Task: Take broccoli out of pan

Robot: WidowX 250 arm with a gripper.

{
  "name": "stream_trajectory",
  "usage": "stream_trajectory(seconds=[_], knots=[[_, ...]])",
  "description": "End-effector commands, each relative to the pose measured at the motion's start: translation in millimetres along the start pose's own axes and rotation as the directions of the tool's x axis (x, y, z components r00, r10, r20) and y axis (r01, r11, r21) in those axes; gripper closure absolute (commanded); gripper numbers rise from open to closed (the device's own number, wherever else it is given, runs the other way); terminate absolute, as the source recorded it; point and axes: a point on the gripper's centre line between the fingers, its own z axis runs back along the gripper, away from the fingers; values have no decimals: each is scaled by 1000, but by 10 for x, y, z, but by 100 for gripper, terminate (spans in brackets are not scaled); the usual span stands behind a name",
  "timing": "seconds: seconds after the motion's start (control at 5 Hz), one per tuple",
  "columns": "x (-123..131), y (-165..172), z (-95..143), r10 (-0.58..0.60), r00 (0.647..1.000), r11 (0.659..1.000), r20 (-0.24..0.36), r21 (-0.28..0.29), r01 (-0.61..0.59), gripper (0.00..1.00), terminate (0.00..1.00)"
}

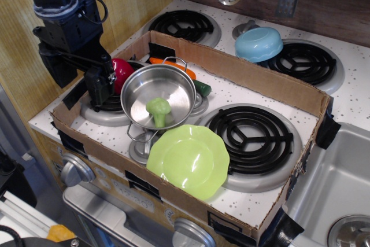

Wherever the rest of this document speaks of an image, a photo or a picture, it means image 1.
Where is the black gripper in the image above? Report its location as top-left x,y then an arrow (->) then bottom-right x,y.
33,12 -> 116,107

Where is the green toy broccoli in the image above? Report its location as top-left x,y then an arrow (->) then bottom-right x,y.
146,97 -> 171,128

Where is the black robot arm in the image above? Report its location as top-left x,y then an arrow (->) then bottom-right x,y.
33,0 -> 116,108

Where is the silver metal pan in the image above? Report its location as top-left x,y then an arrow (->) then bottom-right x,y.
120,64 -> 197,140

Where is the silver knob under pan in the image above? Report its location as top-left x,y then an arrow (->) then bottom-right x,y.
128,131 -> 159,165

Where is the silver knob beside pan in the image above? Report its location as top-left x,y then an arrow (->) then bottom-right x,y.
190,93 -> 209,117

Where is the red toy pepper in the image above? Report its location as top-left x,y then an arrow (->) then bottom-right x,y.
112,58 -> 134,94

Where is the front left stove burner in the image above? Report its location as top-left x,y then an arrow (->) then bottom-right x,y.
80,60 -> 146,127

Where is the stove burner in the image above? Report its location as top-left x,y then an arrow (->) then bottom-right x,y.
143,10 -> 221,48
80,60 -> 146,127
197,104 -> 302,193
258,39 -> 345,94

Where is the orange toy carrot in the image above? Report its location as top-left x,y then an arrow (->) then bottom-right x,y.
149,57 -> 197,80

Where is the brown cardboard fence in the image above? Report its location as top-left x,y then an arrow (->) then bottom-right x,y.
51,31 -> 340,246

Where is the left silver stove knob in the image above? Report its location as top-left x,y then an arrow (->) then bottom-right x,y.
61,153 -> 95,187

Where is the silver stove knob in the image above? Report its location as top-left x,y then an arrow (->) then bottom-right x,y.
61,153 -> 95,187
172,218 -> 216,247

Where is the dark green toy vegetable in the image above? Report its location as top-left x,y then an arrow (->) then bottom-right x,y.
193,79 -> 212,97

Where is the back left stove burner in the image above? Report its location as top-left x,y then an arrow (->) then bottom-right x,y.
143,10 -> 221,48

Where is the light green plastic plate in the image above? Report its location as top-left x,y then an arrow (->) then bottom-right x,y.
146,124 -> 230,200

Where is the silver knob behind bowl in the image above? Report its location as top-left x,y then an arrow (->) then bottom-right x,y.
232,20 -> 260,40

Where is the yellow object bottom left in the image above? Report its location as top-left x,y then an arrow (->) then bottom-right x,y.
46,224 -> 76,242

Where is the light blue plastic bowl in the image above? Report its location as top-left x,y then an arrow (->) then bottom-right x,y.
235,27 -> 283,63

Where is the right silver stove knob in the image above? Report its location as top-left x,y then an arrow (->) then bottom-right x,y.
172,218 -> 216,247

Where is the front right stove burner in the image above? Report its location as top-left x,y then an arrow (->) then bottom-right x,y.
197,104 -> 302,193

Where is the hanging silver slotted spatula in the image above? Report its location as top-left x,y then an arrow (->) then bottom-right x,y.
275,0 -> 298,19

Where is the back right stove burner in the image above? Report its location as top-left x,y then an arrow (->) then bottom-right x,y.
258,39 -> 345,94

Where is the silver sink basin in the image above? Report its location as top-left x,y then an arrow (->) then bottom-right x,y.
286,123 -> 369,246

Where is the silver sink drain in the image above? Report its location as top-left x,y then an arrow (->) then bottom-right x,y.
327,215 -> 369,246

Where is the silver oven door handle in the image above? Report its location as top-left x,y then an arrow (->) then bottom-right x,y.
62,185 -> 151,247

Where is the black cable bottom left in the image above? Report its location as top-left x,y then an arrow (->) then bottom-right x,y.
0,224 -> 25,247

